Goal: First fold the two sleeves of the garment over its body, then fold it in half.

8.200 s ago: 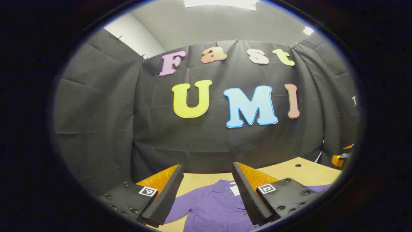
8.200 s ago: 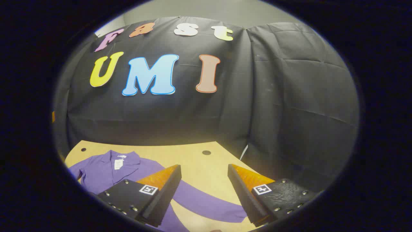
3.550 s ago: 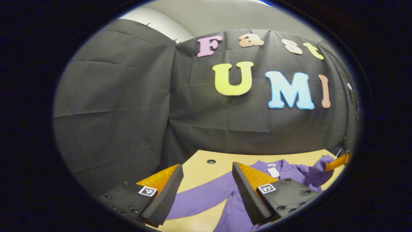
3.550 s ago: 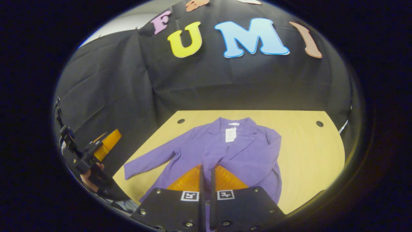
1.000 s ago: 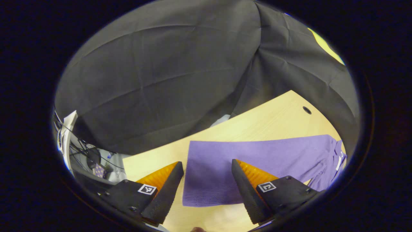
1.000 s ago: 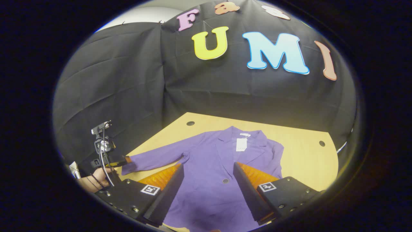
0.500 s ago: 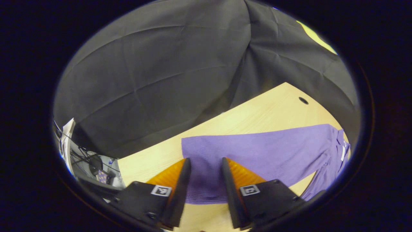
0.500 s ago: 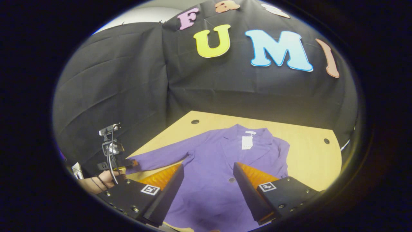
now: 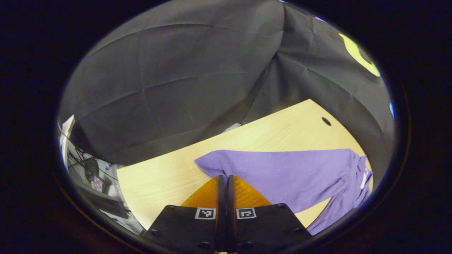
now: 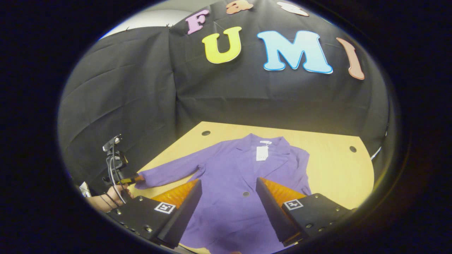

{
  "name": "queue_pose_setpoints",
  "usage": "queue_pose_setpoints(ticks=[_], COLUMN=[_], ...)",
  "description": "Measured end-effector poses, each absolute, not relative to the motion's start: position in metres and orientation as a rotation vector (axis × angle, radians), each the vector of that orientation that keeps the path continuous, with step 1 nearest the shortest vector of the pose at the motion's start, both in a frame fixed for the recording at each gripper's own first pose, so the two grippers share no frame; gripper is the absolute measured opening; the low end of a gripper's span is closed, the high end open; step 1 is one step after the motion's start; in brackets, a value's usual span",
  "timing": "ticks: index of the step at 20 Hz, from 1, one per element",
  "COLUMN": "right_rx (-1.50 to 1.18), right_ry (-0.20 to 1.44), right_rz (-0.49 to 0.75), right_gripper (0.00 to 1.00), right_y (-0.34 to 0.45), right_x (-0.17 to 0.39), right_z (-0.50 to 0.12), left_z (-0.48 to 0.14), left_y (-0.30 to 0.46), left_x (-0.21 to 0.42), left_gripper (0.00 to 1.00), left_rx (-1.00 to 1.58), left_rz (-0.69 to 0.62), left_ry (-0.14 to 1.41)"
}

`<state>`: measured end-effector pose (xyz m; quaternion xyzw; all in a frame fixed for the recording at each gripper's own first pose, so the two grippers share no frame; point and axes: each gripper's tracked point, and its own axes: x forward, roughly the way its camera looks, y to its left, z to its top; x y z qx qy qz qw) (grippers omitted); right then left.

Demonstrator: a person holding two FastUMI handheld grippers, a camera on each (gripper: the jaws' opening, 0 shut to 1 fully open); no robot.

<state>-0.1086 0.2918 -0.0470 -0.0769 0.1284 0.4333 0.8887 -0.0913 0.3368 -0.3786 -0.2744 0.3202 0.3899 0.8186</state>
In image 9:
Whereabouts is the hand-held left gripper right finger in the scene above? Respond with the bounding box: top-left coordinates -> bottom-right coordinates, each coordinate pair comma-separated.
226,175 -> 313,253

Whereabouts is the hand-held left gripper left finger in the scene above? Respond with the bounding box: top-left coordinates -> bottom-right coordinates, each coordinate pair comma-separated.
143,175 -> 226,253

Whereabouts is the purple collared shirt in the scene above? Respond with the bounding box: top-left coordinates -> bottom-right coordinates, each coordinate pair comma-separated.
194,148 -> 374,236

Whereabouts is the black backdrop cloth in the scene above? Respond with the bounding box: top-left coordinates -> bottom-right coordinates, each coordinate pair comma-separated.
58,0 -> 395,177

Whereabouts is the white panel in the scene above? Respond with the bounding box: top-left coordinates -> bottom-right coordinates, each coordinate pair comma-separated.
59,115 -> 75,170

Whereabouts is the dark equipment with cables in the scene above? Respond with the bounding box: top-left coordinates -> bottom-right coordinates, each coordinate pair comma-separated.
65,146 -> 131,221

